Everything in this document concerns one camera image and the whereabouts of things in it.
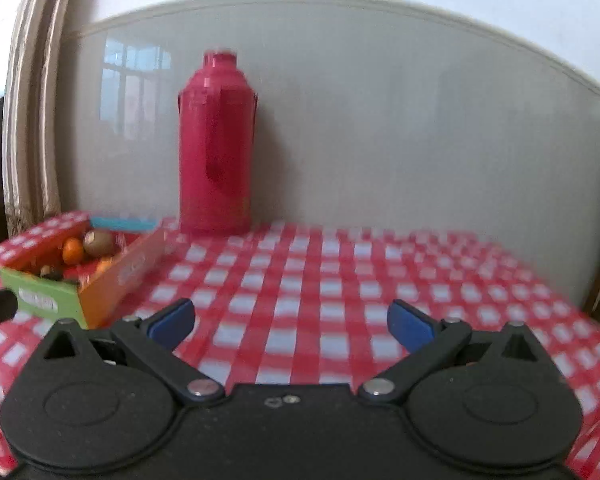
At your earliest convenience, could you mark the colourful cardboard box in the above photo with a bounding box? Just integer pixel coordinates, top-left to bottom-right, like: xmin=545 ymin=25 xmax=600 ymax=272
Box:
xmin=0 ymin=216 xmax=168 ymax=330

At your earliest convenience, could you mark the red thermos flask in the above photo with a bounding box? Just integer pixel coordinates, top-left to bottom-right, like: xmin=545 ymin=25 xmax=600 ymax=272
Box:
xmin=176 ymin=51 xmax=259 ymax=236

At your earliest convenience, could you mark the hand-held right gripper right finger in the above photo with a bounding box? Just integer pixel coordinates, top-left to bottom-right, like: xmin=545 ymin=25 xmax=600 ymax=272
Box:
xmin=357 ymin=299 xmax=548 ymax=404

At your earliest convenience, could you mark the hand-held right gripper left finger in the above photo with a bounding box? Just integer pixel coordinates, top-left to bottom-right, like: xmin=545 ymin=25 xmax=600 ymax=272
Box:
xmin=37 ymin=297 xmax=226 ymax=404

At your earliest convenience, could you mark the red white checkered tablecloth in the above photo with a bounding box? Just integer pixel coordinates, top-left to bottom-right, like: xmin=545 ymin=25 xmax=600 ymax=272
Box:
xmin=0 ymin=211 xmax=600 ymax=480

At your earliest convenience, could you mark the brown kiwi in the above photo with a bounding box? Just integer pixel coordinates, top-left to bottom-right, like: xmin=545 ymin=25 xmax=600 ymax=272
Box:
xmin=82 ymin=229 xmax=117 ymax=258

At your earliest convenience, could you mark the beige lace-trimmed curtain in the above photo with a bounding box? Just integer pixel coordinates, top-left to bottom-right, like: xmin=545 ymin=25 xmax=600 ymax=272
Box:
xmin=2 ymin=0 xmax=81 ymax=238

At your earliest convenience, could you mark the large orange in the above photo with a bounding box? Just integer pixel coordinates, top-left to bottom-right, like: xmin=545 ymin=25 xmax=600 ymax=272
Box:
xmin=61 ymin=238 xmax=86 ymax=265

